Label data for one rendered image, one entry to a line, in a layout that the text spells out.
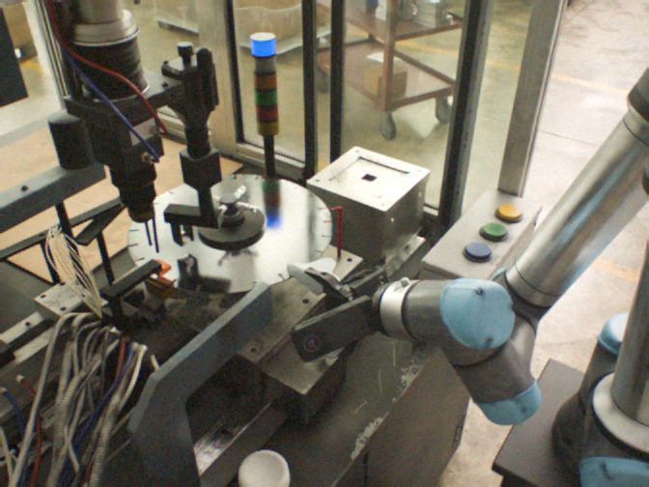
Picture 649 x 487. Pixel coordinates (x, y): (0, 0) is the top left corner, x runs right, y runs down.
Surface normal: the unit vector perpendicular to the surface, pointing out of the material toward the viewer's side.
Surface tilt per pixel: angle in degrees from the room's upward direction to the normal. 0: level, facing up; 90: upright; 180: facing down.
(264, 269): 0
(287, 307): 0
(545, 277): 88
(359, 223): 90
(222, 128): 90
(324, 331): 61
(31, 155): 0
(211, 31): 90
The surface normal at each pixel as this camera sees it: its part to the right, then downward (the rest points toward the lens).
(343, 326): 0.18, 0.12
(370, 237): -0.57, 0.49
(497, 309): 0.57, -0.06
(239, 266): 0.00, -0.80
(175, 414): 0.82, 0.34
